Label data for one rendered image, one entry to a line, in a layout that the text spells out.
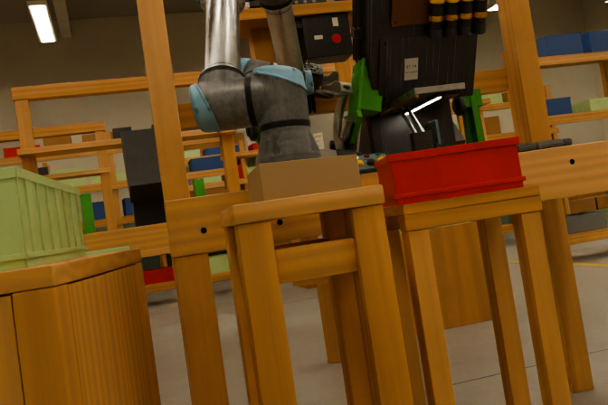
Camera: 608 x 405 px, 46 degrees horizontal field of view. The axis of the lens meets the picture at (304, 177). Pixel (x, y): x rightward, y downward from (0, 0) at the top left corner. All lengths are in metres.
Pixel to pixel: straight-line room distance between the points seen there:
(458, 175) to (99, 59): 11.00
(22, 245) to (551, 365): 1.18
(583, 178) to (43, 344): 1.58
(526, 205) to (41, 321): 1.08
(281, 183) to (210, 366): 0.63
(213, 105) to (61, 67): 10.86
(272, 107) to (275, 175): 0.18
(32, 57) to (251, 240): 11.18
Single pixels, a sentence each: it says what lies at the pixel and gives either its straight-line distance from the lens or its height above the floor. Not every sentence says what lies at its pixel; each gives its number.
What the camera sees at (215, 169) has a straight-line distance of 9.10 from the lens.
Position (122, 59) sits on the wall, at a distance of 12.45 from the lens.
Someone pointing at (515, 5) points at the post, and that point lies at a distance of 2.96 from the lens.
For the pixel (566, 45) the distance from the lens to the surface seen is 7.66.
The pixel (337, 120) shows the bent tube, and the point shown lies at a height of 1.10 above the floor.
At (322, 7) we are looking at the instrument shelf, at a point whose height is 1.52.
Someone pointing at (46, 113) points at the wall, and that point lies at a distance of 12.29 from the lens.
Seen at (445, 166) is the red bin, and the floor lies 0.87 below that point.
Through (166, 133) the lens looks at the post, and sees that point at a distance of 2.51.
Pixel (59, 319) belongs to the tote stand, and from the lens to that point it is 1.22.
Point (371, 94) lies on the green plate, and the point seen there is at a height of 1.16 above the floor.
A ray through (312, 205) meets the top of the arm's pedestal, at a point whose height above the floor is 0.83.
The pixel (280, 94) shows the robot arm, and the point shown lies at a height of 1.08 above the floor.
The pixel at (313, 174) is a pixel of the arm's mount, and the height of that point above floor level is 0.89.
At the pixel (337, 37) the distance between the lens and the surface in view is 2.55.
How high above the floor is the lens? 0.81
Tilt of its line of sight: 3 degrees up
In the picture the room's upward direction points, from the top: 8 degrees counter-clockwise
